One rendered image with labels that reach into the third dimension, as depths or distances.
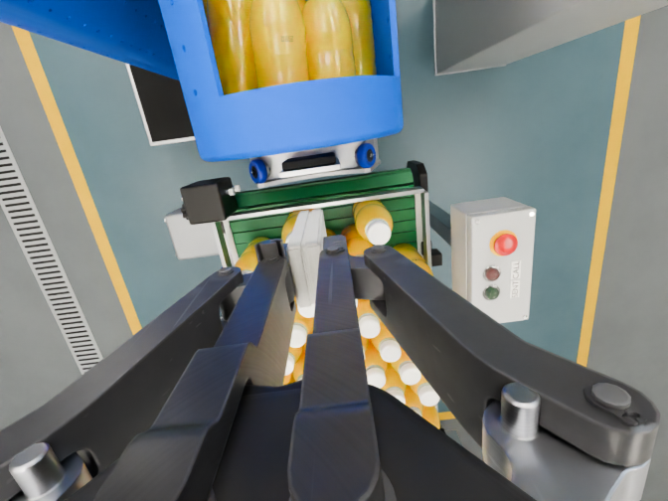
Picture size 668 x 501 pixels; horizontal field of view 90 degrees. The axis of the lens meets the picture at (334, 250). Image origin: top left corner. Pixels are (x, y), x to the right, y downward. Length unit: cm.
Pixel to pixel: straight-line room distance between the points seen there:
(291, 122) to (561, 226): 178
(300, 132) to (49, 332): 222
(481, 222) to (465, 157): 117
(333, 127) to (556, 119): 160
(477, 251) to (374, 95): 31
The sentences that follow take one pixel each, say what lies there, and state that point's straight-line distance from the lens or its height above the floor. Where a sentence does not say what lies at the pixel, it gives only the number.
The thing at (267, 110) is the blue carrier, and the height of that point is 123.
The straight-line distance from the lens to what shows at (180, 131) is 157.
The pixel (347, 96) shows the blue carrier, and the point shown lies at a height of 122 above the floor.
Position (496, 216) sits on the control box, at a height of 110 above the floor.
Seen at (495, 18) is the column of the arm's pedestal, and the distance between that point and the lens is 118.
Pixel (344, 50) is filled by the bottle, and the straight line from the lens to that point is 49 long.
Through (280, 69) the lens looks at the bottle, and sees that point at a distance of 45.
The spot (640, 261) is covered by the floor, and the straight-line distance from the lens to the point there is 238.
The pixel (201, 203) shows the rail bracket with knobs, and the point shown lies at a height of 100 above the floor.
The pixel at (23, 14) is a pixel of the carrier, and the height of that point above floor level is 93.
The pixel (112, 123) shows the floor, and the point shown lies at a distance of 186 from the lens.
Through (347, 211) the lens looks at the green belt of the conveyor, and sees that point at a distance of 72.
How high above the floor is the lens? 160
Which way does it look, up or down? 70 degrees down
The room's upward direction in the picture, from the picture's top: 177 degrees clockwise
